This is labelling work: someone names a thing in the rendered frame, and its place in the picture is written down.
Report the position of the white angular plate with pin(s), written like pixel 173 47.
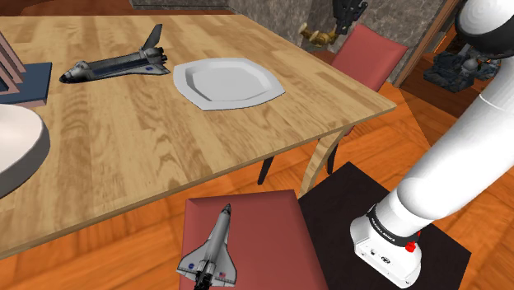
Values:
pixel 229 82

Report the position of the red chair with dark legs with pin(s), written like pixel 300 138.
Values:
pixel 367 58

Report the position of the light wooden table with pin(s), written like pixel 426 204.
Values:
pixel 132 136

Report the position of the pink angular frame object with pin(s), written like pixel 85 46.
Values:
pixel 10 66

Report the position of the dark grey space shuttle toy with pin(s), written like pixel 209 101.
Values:
pixel 116 66

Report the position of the red chair with shuttle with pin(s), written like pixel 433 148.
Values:
pixel 265 237

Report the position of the white round bowl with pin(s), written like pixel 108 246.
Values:
pixel 18 140

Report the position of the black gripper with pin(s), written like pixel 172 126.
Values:
pixel 346 14

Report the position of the blue flat book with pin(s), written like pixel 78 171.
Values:
pixel 34 82

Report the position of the white space shuttle toy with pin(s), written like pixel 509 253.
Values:
pixel 215 249

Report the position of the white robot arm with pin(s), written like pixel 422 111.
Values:
pixel 457 160

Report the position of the golden brass object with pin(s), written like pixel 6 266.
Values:
pixel 319 37

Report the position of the dark robot stand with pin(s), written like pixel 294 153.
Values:
pixel 333 225

